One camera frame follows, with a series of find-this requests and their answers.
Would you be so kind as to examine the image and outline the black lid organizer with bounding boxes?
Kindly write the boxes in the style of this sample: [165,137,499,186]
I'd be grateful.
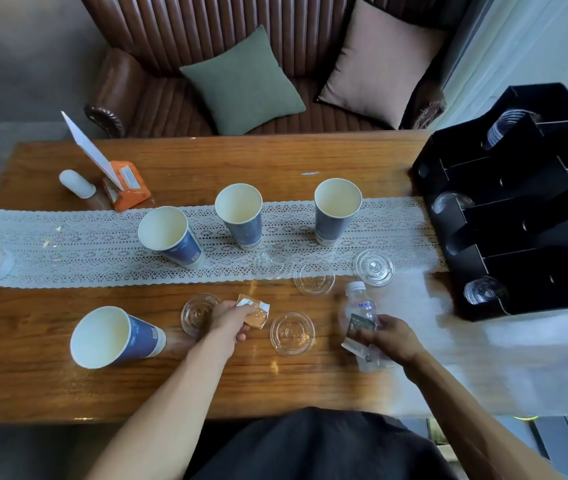
[410,83,568,323]

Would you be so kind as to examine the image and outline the person's left hand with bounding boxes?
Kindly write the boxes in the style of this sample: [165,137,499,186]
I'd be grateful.
[207,301,260,348]

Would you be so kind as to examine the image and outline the person's right forearm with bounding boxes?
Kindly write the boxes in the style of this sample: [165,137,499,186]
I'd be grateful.
[404,346,566,480]

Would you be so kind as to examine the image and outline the beige cushion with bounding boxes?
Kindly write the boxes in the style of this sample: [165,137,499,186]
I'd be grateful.
[316,0,448,131]

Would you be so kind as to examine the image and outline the white lace table runner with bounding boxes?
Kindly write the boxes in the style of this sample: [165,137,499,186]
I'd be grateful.
[0,197,449,290]

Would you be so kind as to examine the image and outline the brown leather sofa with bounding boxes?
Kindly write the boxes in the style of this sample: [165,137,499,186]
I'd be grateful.
[77,0,472,140]

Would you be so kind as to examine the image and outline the green cushion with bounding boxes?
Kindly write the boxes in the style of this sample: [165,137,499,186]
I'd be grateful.
[179,24,308,137]

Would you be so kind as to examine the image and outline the orange and white packet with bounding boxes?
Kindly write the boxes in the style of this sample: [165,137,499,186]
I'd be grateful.
[236,294,271,330]

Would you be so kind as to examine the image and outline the person's right hand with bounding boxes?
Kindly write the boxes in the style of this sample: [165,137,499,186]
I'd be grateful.
[349,315,428,368]

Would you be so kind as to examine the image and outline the orange tissue box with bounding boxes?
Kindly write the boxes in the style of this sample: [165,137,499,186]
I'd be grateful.
[102,160,152,213]

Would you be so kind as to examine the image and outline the blue paper cup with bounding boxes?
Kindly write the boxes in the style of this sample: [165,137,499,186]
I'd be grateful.
[137,206,206,270]
[214,183,264,251]
[70,306,167,370]
[313,178,363,247]

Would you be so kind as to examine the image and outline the white shaker bottle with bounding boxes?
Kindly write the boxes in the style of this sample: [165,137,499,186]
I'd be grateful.
[58,169,97,200]

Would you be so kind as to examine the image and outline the clear plastic water bottle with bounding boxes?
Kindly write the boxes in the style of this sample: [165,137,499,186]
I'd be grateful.
[340,281,396,374]

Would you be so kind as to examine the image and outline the stack of clear lids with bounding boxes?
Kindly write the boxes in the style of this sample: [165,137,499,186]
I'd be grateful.
[463,276,510,307]
[431,191,476,216]
[481,108,543,152]

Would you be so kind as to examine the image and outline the person's black clothing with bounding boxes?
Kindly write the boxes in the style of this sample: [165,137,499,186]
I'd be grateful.
[188,407,461,480]

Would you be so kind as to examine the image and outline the white curtain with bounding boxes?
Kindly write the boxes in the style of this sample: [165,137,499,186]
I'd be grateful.
[428,0,568,131]

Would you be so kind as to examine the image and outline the person's left forearm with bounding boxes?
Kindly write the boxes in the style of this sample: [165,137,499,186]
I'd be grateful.
[85,335,230,480]

